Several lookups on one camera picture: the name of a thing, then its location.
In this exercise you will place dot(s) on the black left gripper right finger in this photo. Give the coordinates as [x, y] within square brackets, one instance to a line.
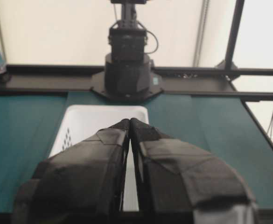
[180, 183]

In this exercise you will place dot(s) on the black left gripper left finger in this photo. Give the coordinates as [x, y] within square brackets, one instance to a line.
[82, 185]

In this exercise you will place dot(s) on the black metal frame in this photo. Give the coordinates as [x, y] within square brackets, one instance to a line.
[89, 80]

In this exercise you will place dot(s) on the white plastic basket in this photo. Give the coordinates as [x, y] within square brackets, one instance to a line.
[82, 121]

